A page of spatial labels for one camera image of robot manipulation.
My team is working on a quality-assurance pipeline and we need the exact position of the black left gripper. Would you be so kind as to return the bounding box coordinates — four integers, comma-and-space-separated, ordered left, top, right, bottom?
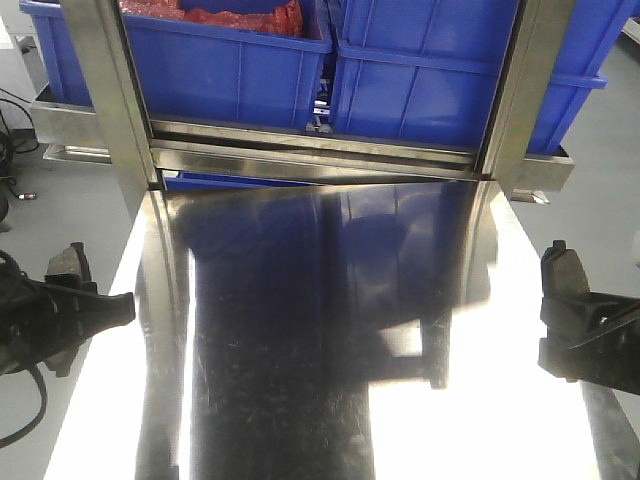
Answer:
1, 278, 136, 378

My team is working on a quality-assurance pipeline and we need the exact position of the blue plastic bin right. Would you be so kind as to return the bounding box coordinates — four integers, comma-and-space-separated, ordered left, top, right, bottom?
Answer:
329, 1, 639, 155

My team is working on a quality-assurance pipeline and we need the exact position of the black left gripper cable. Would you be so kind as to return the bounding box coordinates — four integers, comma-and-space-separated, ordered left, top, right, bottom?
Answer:
0, 249, 49, 449

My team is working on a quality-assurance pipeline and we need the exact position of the stainless steel rack frame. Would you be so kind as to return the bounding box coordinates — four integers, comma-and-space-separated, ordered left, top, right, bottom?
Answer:
33, 1, 574, 213

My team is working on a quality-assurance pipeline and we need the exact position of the blue plastic bin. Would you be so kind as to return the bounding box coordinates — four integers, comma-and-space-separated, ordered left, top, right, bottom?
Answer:
329, 1, 639, 155
19, 1, 333, 131

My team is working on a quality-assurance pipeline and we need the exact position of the dark grey brake pad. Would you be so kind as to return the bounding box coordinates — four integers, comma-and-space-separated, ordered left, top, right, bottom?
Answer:
44, 242, 92, 290
541, 240, 591, 301

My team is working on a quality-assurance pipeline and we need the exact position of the blue plastic bin left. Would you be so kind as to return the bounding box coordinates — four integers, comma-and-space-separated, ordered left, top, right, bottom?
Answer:
19, 1, 333, 131

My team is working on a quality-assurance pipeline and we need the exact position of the red bubble wrap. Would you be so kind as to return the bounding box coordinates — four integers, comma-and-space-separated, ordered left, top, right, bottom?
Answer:
119, 1, 304, 37

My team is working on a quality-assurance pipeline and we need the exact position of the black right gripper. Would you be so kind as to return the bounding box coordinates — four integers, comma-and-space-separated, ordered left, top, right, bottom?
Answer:
538, 293, 639, 395

